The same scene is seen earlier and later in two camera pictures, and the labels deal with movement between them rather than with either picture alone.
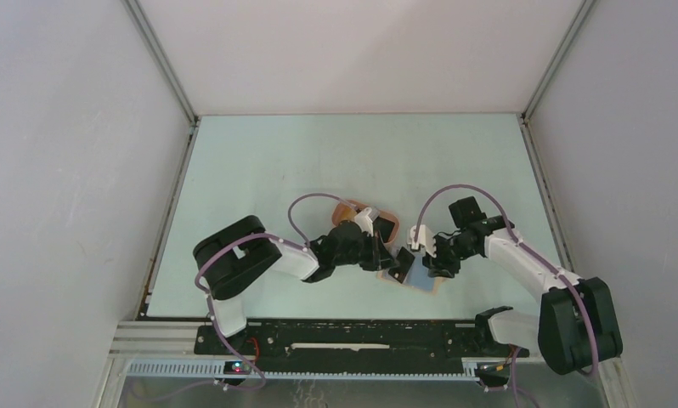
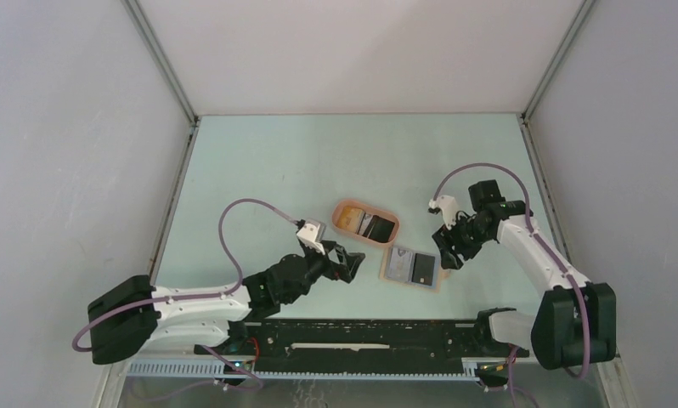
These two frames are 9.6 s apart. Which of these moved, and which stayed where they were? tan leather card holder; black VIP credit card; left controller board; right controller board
Moved: black VIP credit card
Stayed: left controller board; right controller board; tan leather card holder
